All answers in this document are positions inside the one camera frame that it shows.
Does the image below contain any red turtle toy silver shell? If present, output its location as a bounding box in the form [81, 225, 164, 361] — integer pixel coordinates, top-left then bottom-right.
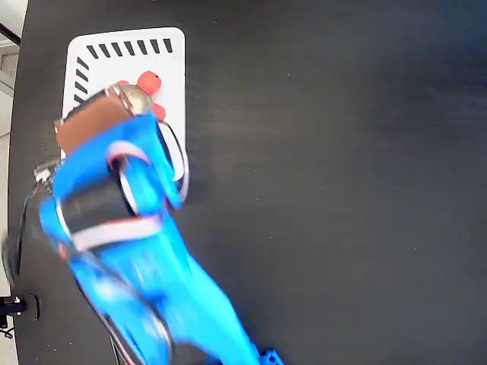
[115, 71, 167, 119]

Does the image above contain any white rectangular tray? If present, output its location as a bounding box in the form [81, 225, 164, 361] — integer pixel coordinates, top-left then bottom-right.
[59, 26, 188, 184]

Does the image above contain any black table clamp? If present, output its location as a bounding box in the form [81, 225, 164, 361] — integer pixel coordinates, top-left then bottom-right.
[0, 294, 41, 330]

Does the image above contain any small camera circuit board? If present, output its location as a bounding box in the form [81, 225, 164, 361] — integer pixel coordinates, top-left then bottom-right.
[33, 160, 64, 185]

